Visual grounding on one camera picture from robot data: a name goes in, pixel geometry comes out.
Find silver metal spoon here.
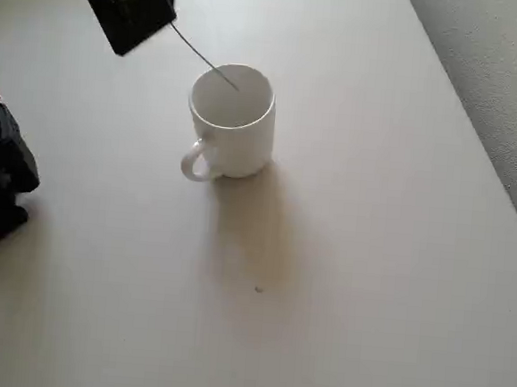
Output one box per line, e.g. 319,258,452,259
163,21,246,92

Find white ceramic mug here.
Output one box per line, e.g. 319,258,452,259
178,59,279,188

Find black camera box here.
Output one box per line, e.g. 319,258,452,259
48,0,179,62

